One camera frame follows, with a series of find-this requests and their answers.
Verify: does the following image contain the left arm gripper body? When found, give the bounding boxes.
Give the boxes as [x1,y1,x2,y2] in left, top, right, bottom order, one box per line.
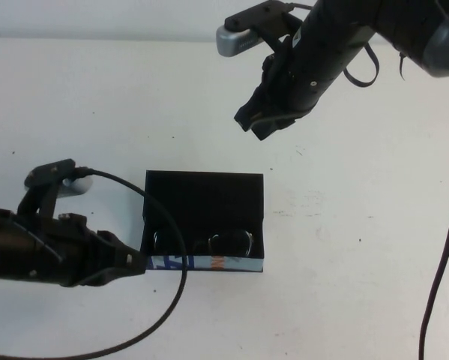
[23,212,121,289]

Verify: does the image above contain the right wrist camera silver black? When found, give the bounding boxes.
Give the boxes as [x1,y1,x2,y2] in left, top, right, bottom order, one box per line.
[215,25,265,58]

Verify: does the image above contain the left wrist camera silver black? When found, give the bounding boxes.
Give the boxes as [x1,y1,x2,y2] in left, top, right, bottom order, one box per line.
[57,175,94,199]

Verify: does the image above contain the wrist camera black bracket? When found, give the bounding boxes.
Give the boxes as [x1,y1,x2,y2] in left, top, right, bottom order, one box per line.
[223,0,302,52]
[23,159,77,218]

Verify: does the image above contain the black framed glasses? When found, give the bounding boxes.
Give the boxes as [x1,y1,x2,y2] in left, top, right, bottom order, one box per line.
[152,227,255,260]

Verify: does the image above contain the black hanging cable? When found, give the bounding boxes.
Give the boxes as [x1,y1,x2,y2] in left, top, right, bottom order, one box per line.
[420,144,449,360]

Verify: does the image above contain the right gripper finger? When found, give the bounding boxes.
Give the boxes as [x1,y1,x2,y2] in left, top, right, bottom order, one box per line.
[251,112,298,143]
[233,84,274,132]

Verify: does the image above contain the black box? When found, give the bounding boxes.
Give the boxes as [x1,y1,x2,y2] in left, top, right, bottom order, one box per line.
[139,169,265,274]

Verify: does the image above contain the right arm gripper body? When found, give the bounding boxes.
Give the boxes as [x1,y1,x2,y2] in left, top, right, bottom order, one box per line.
[253,28,345,121]

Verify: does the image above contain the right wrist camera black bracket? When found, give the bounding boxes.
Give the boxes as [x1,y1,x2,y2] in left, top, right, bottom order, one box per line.
[223,0,302,52]

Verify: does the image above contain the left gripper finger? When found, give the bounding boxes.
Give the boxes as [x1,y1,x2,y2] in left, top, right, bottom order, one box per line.
[96,230,150,272]
[73,264,148,289]

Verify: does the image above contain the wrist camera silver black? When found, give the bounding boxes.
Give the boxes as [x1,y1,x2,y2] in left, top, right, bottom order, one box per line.
[215,25,265,58]
[57,175,94,199]

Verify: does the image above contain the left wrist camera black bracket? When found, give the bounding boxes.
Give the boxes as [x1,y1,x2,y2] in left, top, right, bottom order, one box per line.
[23,159,77,218]

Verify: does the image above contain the left wrist camera black cable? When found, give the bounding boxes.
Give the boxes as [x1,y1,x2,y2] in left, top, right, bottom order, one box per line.
[0,166,190,348]

